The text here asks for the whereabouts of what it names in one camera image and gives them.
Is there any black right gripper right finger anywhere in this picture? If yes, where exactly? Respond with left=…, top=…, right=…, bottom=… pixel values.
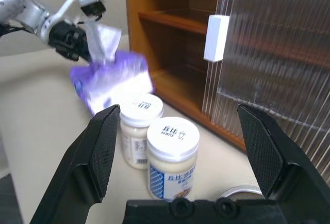
left=237, top=104, right=330, bottom=224

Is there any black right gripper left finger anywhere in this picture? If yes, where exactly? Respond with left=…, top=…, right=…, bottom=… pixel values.
left=29, top=104, right=121, bottom=224

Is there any purple tissue box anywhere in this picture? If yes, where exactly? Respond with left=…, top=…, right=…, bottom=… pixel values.
left=70, top=24, right=156, bottom=117

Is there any white lidded bottle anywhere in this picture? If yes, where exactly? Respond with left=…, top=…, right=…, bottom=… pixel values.
left=119, top=93, right=165, bottom=170
left=146, top=116, right=201, bottom=202

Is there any wooden cabinet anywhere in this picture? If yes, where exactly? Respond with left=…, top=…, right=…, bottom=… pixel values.
left=124, top=0, right=248, bottom=154

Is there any ribbed translucent sliding door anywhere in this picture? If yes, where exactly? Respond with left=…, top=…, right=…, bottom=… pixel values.
left=201, top=0, right=330, bottom=181

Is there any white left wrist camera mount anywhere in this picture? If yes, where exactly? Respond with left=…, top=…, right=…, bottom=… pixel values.
left=51, top=0, right=107, bottom=33

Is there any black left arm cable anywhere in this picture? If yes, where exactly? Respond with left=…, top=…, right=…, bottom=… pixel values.
left=0, top=22, right=28, bottom=38

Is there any white door handle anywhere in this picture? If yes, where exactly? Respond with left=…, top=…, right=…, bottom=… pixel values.
left=203, top=14, right=230, bottom=62

